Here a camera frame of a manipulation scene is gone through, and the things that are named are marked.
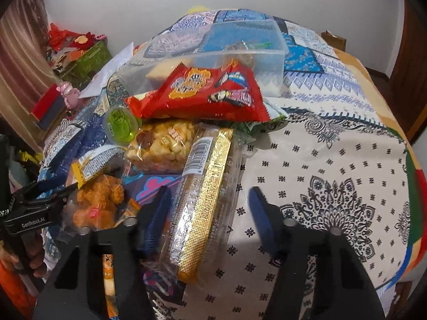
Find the red cartoon snack packet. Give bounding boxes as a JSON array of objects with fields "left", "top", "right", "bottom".
[{"left": 124, "top": 61, "right": 271, "bottom": 123}]

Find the gold-edged silver cracker package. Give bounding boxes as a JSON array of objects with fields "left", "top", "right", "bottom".
[{"left": 159, "top": 125, "right": 245, "bottom": 283}]

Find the orange printed snack packet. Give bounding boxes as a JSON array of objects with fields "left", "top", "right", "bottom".
[{"left": 100, "top": 198, "right": 142, "bottom": 320}]

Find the pile of paper scraps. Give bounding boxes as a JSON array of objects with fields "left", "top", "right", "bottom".
[{"left": 46, "top": 42, "right": 82, "bottom": 72}]

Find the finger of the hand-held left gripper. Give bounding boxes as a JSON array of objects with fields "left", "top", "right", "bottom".
[
  {"left": 13, "top": 179, "right": 72, "bottom": 201},
  {"left": 40, "top": 189, "right": 79, "bottom": 214}
]

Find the clear bag of puffed snacks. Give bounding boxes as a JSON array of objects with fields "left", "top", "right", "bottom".
[{"left": 126, "top": 120, "right": 198, "bottom": 174}]

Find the orange cloth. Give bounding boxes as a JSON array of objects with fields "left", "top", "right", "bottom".
[{"left": 0, "top": 257, "right": 38, "bottom": 311}]

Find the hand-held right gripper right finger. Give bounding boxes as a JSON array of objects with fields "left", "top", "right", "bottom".
[{"left": 248, "top": 187, "right": 384, "bottom": 320}]

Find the person's left hand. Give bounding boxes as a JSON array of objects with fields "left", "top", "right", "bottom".
[{"left": 10, "top": 231, "right": 46, "bottom": 279}]

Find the small green candy packet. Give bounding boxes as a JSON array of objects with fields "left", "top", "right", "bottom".
[{"left": 233, "top": 39, "right": 272, "bottom": 56}]

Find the patchwork printed blanket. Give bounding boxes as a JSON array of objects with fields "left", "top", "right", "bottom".
[{"left": 37, "top": 7, "right": 417, "bottom": 320}]

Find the wooden door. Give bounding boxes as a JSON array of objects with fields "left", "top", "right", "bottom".
[{"left": 389, "top": 0, "right": 427, "bottom": 147}]

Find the green and white snack packet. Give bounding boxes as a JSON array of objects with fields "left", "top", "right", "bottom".
[{"left": 245, "top": 102, "right": 288, "bottom": 132}]

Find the orange green bedsheet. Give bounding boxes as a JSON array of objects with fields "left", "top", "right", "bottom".
[{"left": 334, "top": 48, "right": 426, "bottom": 287}]

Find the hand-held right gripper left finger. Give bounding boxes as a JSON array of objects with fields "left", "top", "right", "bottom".
[{"left": 33, "top": 185, "right": 171, "bottom": 320}]

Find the pink figurine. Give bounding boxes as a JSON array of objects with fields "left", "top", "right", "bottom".
[{"left": 56, "top": 82, "right": 81, "bottom": 109}]

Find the green storage box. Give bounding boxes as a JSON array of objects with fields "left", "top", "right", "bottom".
[{"left": 62, "top": 40, "right": 112, "bottom": 89}]

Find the red plush toy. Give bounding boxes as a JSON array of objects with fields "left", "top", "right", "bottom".
[{"left": 71, "top": 31, "right": 108, "bottom": 50}]

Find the red box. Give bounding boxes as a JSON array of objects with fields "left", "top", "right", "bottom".
[{"left": 31, "top": 85, "right": 67, "bottom": 121}]

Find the brown striped curtain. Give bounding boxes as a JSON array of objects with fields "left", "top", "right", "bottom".
[{"left": 0, "top": 0, "right": 64, "bottom": 121}]

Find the clear plastic container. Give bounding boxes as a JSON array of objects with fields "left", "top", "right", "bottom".
[{"left": 118, "top": 19, "right": 290, "bottom": 98}]

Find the green jelly cup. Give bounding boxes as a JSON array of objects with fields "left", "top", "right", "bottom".
[{"left": 104, "top": 106, "right": 141, "bottom": 148}]

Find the pale yellow wafer packet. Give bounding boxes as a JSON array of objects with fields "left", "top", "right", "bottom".
[{"left": 148, "top": 61, "right": 178, "bottom": 81}]

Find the cardboard box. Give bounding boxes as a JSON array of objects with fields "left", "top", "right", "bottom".
[{"left": 321, "top": 29, "right": 347, "bottom": 53}]

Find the yellow-labelled orange snack bag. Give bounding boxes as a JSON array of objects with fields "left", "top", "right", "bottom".
[{"left": 63, "top": 146, "right": 126, "bottom": 235}]

